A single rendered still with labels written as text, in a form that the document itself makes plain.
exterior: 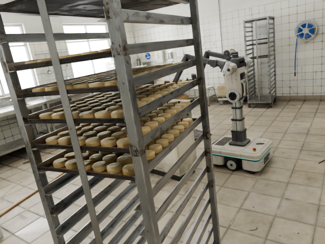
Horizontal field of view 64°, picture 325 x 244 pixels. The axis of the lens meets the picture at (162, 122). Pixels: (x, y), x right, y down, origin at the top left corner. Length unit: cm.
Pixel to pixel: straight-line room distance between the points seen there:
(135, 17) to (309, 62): 576
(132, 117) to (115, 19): 25
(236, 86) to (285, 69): 350
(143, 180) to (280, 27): 590
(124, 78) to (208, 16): 634
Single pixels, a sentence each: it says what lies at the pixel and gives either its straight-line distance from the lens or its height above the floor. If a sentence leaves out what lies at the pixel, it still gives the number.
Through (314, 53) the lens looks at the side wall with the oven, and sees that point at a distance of 638.
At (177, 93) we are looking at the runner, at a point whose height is 132.
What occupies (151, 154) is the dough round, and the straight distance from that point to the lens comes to 91.
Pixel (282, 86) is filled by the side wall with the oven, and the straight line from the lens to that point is 655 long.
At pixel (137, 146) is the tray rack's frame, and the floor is 125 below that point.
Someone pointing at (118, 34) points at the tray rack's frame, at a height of 154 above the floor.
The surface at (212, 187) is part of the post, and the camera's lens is 142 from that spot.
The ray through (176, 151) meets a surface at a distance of 292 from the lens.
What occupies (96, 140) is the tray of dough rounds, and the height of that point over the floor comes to 124.
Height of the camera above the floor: 149
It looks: 15 degrees down
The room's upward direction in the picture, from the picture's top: 8 degrees counter-clockwise
